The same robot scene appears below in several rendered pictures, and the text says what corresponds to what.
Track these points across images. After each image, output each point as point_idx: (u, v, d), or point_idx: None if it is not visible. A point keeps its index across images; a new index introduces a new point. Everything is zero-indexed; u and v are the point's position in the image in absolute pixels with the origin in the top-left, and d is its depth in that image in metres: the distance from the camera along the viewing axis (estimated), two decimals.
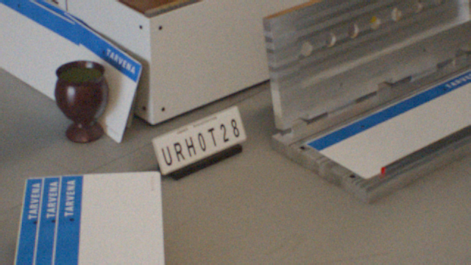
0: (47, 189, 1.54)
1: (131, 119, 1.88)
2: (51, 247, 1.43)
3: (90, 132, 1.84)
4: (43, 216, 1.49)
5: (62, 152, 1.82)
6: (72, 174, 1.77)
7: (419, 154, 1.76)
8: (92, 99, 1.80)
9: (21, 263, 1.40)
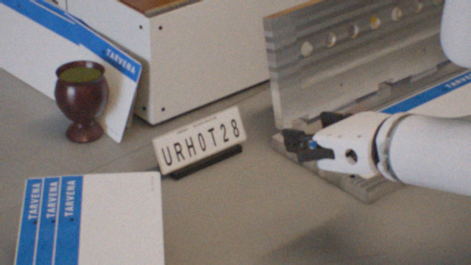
0: (47, 189, 1.54)
1: (131, 119, 1.88)
2: (51, 247, 1.43)
3: (90, 132, 1.84)
4: (43, 216, 1.49)
5: (62, 152, 1.82)
6: (72, 174, 1.77)
7: None
8: (92, 99, 1.80)
9: (21, 263, 1.40)
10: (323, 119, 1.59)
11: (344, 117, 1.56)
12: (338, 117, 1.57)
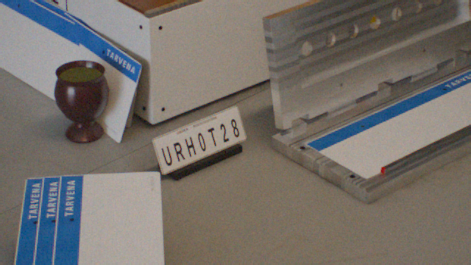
0: (47, 189, 1.54)
1: (131, 119, 1.88)
2: (51, 247, 1.43)
3: (90, 132, 1.84)
4: (43, 216, 1.49)
5: (62, 152, 1.82)
6: (72, 174, 1.77)
7: (419, 154, 1.76)
8: (92, 99, 1.80)
9: (21, 263, 1.40)
10: None
11: None
12: None
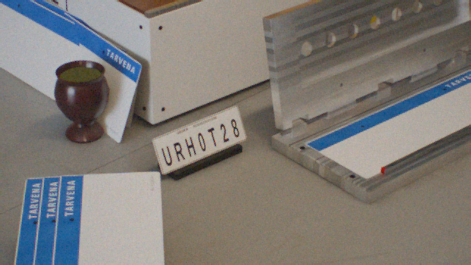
0: (47, 189, 1.54)
1: (131, 119, 1.88)
2: (51, 247, 1.43)
3: (90, 132, 1.84)
4: (43, 216, 1.49)
5: (62, 152, 1.82)
6: (72, 174, 1.77)
7: (419, 154, 1.76)
8: (92, 99, 1.80)
9: (21, 263, 1.40)
10: None
11: None
12: None
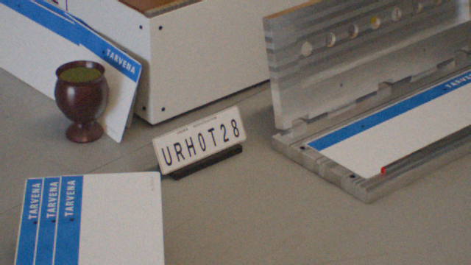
0: (47, 189, 1.54)
1: (131, 119, 1.88)
2: (51, 247, 1.43)
3: (90, 132, 1.84)
4: (43, 216, 1.49)
5: (62, 152, 1.82)
6: (72, 174, 1.77)
7: (419, 154, 1.76)
8: (92, 99, 1.80)
9: (21, 263, 1.40)
10: None
11: None
12: None
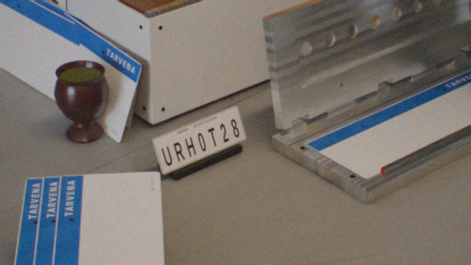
0: (47, 189, 1.54)
1: (131, 119, 1.88)
2: (51, 247, 1.43)
3: (90, 132, 1.84)
4: (43, 216, 1.49)
5: (62, 152, 1.82)
6: (72, 174, 1.77)
7: (419, 154, 1.76)
8: (92, 99, 1.80)
9: (21, 263, 1.40)
10: None
11: None
12: None
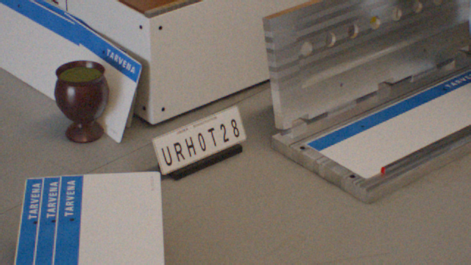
0: (47, 189, 1.54)
1: (131, 119, 1.88)
2: (51, 247, 1.43)
3: (90, 132, 1.84)
4: (43, 216, 1.49)
5: (62, 152, 1.82)
6: (72, 174, 1.77)
7: (419, 154, 1.76)
8: (92, 99, 1.80)
9: (21, 263, 1.40)
10: None
11: None
12: None
